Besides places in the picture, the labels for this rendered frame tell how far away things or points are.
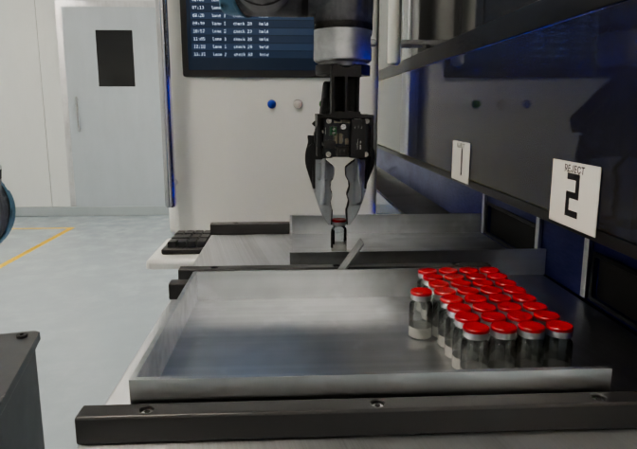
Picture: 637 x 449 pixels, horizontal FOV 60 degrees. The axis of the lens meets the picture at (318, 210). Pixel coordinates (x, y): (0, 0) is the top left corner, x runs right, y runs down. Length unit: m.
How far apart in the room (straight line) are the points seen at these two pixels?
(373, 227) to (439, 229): 0.12
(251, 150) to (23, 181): 5.32
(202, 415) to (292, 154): 0.98
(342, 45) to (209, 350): 0.39
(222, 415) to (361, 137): 0.41
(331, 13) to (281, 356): 0.42
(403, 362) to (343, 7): 0.43
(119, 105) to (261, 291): 5.50
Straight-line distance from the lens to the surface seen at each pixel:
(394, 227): 0.99
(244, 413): 0.39
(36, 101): 6.39
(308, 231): 0.98
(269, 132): 1.31
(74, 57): 6.25
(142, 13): 6.10
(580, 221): 0.54
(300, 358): 0.50
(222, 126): 1.32
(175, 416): 0.40
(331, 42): 0.71
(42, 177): 6.43
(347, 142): 0.71
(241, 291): 0.65
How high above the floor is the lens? 1.10
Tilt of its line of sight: 10 degrees down
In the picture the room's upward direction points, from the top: straight up
